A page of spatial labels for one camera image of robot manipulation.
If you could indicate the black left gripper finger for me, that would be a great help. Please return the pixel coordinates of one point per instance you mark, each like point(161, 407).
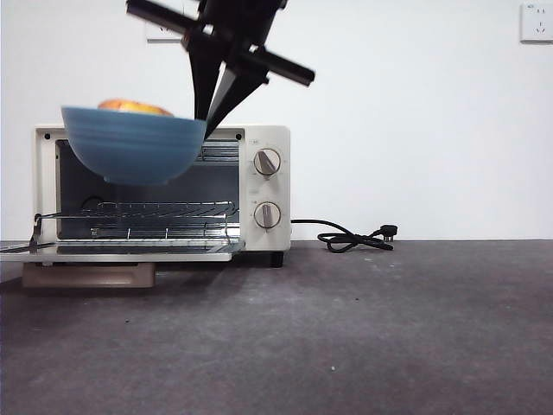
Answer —
point(203, 78)
point(235, 88)

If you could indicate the red yellow apple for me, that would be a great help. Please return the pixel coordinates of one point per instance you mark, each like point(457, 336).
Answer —
point(129, 106)

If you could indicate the blue ribbed bowl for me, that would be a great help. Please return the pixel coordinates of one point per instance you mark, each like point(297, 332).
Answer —
point(129, 147)

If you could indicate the beige round oven knob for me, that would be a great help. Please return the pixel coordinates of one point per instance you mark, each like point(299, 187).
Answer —
point(267, 215)
point(267, 163)

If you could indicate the cream Toshiba toaster oven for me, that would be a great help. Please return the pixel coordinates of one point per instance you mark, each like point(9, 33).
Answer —
point(268, 190)

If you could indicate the white wall socket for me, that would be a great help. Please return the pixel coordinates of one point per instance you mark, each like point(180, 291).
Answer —
point(538, 23)
point(155, 36)

